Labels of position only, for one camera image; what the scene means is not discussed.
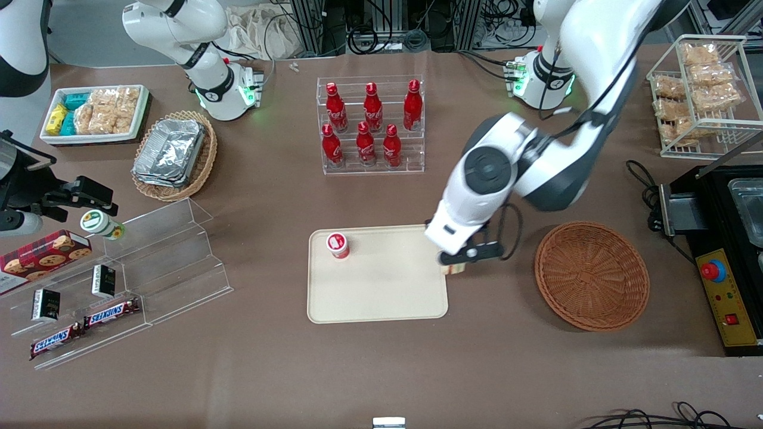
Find white rectangular snack tray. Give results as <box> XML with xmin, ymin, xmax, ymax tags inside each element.
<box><xmin>40</xmin><ymin>85</ymin><xmax>150</xmax><ymax>146</ymax></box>

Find beige plastic tray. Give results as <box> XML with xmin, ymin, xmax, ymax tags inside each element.
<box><xmin>307</xmin><ymin>224</ymin><xmax>449</xmax><ymax>324</ymax></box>

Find round brown wicker basket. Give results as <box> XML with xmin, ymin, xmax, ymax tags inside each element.
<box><xmin>534</xmin><ymin>221</ymin><xmax>650</xmax><ymax>332</ymax></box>

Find oval brown wicker basket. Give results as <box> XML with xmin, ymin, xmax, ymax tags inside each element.
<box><xmin>131</xmin><ymin>110</ymin><xmax>218</xmax><ymax>203</ymax></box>

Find green lid white bottle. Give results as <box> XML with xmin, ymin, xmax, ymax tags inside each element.
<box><xmin>80</xmin><ymin>210</ymin><xmax>126</xmax><ymax>241</ymax></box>

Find rice cracker snack pack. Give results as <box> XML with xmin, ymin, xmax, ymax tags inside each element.
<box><xmin>89</xmin><ymin>89</ymin><xmax>120</xmax><ymax>135</ymax></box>
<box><xmin>652</xmin><ymin>76</ymin><xmax>687</xmax><ymax>100</ymax></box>
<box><xmin>691</xmin><ymin>83</ymin><xmax>744</xmax><ymax>112</ymax></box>
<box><xmin>682</xmin><ymin>43</ymin><xmax>720</xmax><ymax>66</ymax></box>
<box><xmin>74</xmin><ymin>102</ymin><xmax>97</xmax><ymax>135</ymax></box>
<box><xmin>116</xmin><ymin>87</ymin><xmax>141</xmax><ymax>134</ymax></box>
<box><xmin>688</xmin><ymin>64</ymin><xmax>735</xmax><ymax>88</ymax></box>
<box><xmin>660</xmin><ymin>118</ymin><xmax>699</xmax><ymax>147</ymax></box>
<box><xmin>655</xmin><ymin>98</ymin><xmax>693</xmax><ymax>121</ymax></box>

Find yellow snack box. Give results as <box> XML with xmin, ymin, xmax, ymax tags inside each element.
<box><xmin>46</xmin><ymin>104</ymin><xmax>69</xmax><ymax>136</ymax></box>

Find red plaid cookie box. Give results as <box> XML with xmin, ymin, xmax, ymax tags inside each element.
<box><xmin>0</xmin><ymin>230</ymin><xmax>94</xmax><ymax>296</ymax></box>

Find stack of foil trays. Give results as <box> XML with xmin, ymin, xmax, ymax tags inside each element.
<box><xmin>132</xmin><ymin>118</ymin><xmax>207</xmax><ymax>189</ymax></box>

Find small black box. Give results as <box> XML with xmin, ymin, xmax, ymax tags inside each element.
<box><xmin>31</xmin><ymin>288</ymin><xmax>62</xmax><ymax>323</ymax></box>
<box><xmin>91</xmin><ymin>265</ymin><xmax>117</xmax><ymax>299</ymax></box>

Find clear acrylic stepped shelf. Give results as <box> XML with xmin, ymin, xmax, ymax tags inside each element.
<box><xmin>0</xmin><ymin>198</ymin><xmax>234</xmax><ymax>371</ymax></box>

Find snickers chocolate bar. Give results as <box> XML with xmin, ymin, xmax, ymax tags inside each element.
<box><xmin>29</xmin><ymin>323</ymin><xmax>85</xmax><ymax>360</ymax></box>
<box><xmin>83</xmin><ymin>297</ymin><xmax>142</xmax><ymax>330</ymax></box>

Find red cola bottle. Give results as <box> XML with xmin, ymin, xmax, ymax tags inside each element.
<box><xmin>356</xmin><ymin>122</ymin><xmax>378</xmax><ymax>167</ymax></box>
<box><xmin>403</xmin><ymin>79</ymin><xmax>424</xmax><ymax>132</ymax></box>
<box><xmin>363</xmin><ymin>82</ymin><xmax>384</xmax><ymax>133</ymax></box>
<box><xmin>382</xmin><ymin>124</ymin><xmax>403</xmax><ymax>168</ymax></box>
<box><xmin>325</xmin><ymin>82</ymin><xmax>349</xmax><ymax>133</ymax></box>
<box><xmin>321</xmin><ymin>124</ymin><xmax>345</xmax><ymax>168</ymax></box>

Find clear acrylic bottle rack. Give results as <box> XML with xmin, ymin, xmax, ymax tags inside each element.
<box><xmin>316</xmin><ymin>76</ymin><xmax>426</xmax><ymax>176</ymax></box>

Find red lid yogurt cup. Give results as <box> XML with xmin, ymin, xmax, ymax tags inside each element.
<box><xmin>325</xmin><ymin>232</ymin><xmax>351</xmax><ymax>261</ymax></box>

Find beige cloth bag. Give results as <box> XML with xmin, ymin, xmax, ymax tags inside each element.
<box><xmin>228</xmin><ymin>5</ymin><xmax>302</xmax><ymax>61</ymax></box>

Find black machine with yellow panel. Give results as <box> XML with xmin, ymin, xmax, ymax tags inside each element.
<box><xmin>658</xmin><ymin>130</ymin><xmax>763</xmax><ymax>358</ymax></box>

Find metal pan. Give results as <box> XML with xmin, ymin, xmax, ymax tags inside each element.
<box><xmin>727</xmin><ymin>178</ymin><xmax>763</xmax><ymax>248</ymax></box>

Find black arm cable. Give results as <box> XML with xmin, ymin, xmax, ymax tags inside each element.
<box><xmin>497</xmin><ymin>12</ymin><xmax>642</xmax><ymax>263</ymax></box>

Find black power cable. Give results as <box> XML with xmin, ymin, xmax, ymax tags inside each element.
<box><xmin>625</xmin><ymin>159</ymin><xmax>698</xmax><ymax>264</ymax></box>

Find black floor cables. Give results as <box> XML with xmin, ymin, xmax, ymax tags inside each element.
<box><xmin>581</xmin><ymin>401</ymin><xmax>743</xmax><ymax>429</ymax></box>

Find white wire rack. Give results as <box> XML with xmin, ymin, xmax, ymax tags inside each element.
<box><xmin>646</xmin><ymin>35</ymin><xmax>763</xmax><ymax>159</ymax></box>

